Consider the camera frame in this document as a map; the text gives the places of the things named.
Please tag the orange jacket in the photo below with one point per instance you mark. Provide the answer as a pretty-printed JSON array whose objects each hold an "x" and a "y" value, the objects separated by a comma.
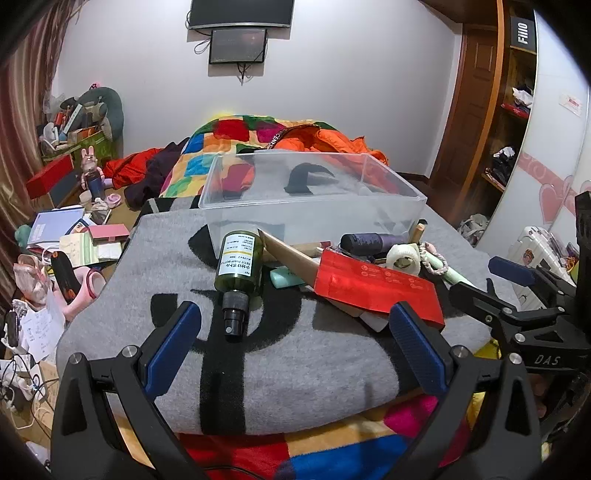
[{"x": 332, "y": 141}]

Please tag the red cloth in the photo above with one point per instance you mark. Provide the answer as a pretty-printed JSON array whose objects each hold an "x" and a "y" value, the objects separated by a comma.
[{"x": 129, "y": 168}]

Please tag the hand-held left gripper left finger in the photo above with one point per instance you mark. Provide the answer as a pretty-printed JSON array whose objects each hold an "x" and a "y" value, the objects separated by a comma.
[{"x": 171, "y": 350}]

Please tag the mint green bottle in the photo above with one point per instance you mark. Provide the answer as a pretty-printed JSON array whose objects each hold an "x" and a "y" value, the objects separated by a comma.
[{"x": 284, "y": 278}]

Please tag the black box on shelf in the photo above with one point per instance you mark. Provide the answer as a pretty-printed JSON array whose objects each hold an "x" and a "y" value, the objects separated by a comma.
[{"x": 524, "y": 32}]

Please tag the grey green plush pillow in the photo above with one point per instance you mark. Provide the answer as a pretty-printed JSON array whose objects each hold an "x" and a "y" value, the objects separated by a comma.
[{"x": 108, "y": 104}]

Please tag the small wooden block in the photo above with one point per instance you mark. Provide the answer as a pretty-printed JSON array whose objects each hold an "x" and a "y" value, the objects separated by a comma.
[{"x": 417, "y": 233}]

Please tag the white wardrobe door pink hearts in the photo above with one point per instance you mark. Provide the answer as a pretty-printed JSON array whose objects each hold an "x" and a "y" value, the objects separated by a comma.
[{"x": 549, "y": 161}]

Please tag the dark green spray bottle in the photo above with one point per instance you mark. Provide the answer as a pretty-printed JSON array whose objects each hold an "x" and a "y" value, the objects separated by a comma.
[{"x": 238, "y": 263}]

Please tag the flat pink box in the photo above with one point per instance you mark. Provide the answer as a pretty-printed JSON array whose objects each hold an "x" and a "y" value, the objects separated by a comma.
[{"x": 108, "y": 232}]

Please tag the brown curtain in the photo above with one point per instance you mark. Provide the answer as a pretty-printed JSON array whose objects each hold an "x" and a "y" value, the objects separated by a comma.
[{"x": 27, "y": 115}]

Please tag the grey black patterned blanket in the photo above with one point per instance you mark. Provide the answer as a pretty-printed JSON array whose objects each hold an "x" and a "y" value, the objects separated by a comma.
[{"x": 300, "y": 364}]

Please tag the green cardboard box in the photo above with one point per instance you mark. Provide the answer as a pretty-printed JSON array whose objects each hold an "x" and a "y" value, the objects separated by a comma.
[{"x": 92, "y": 143}]

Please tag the dark purple cylinder bottle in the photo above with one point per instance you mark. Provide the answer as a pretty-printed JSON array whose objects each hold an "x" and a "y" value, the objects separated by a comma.
[{"x": 369, "y": 243}]

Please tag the wooden door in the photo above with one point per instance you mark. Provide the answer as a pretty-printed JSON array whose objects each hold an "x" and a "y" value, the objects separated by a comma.
[{"x": 468, "y": 101}]

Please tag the tan cardboard tube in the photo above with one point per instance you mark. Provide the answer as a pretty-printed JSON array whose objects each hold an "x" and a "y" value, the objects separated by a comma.
[{"x": 291, "y": 263}]

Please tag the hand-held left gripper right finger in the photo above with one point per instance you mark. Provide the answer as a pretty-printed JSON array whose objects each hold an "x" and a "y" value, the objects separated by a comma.
[{"x": 414, "y": 350}]

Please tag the colourful patchwork blanket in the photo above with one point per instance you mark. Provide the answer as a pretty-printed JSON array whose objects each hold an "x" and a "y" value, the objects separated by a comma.
[{"x": 203, "y": 161}]

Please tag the blue notebook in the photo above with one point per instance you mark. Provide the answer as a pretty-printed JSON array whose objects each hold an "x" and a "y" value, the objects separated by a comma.
[{"x": 53, "y": 226}]

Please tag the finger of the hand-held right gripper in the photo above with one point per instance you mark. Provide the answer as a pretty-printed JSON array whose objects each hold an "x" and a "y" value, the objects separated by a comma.
[
  {"x": 485, "y": 304},
  {"x": 508, "y": 270}
]

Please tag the clear plastic storage bin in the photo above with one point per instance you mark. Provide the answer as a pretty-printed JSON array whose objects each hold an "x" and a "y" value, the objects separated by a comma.
[{"x": 314, "y": 207}]

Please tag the pink rabbit figurine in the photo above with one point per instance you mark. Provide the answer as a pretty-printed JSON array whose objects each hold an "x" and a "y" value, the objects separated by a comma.
[{"x": 91, "y": 168}]

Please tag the pale green tube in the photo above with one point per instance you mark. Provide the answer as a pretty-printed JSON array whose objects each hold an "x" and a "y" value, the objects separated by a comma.
[{"x": 457, "y": 277}]

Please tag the white tape roll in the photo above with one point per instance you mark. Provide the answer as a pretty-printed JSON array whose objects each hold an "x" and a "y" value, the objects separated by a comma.
[{"x": 402, "y": 258}]

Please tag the white case with stickers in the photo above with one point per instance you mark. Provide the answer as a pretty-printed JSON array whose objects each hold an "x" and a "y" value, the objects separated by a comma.
[{"x": 531, "y": 263}]

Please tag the wooden shelf unit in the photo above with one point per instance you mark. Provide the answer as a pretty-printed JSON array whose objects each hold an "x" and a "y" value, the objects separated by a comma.
[{"x": 512, "y": 138}]

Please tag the wall television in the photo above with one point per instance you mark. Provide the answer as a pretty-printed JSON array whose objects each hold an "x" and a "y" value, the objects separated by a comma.
[{"x": 242, "y": 11}]

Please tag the dark purple cloth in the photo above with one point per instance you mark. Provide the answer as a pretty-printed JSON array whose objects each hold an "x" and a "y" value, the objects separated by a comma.
[{"x": 154, "y": 177}]

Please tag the long red box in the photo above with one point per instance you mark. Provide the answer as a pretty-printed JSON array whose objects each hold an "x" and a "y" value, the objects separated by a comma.
[{"x": 48, "y": 177}]

